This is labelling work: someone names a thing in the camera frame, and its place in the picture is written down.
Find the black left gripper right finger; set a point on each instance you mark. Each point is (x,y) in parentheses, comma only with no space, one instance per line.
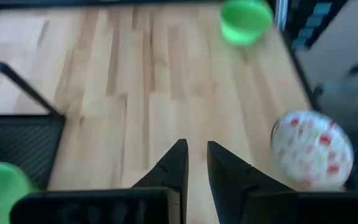
(238,193)

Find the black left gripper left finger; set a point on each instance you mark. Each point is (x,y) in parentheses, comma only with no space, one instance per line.
(169,186)

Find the black mesh metal tray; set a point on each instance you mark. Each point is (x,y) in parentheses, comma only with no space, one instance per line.
(17,140)

